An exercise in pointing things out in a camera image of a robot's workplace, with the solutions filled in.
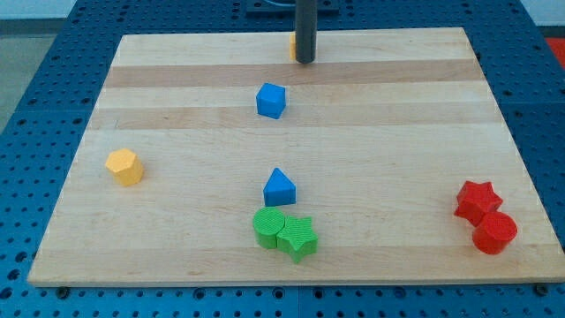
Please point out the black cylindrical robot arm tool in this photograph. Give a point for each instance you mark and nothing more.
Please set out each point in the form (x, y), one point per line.
(305, 30)

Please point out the yellow heart block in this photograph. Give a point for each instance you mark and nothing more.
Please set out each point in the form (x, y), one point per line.
(292, 46)

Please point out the blue triangle block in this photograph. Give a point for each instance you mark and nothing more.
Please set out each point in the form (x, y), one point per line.
(279, 190)

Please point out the blue cube block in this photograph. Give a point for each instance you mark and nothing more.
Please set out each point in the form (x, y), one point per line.
(271, 100)

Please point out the green cylinder block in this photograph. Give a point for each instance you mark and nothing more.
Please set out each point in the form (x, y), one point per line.
(267, 223)

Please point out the wooden board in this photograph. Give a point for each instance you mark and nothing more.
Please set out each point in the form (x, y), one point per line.
(217, 160)

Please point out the green star block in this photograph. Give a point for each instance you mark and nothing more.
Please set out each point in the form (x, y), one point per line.
(297, 238)

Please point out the yellow hexagon block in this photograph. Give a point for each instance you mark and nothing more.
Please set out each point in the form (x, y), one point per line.
(125, 167)

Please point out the red star block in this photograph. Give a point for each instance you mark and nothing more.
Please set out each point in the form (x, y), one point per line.
(474, 200)

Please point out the red cylinder block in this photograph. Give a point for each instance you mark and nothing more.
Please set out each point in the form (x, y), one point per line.
(494, 233)

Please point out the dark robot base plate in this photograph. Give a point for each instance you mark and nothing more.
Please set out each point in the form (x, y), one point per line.
(285, 7)

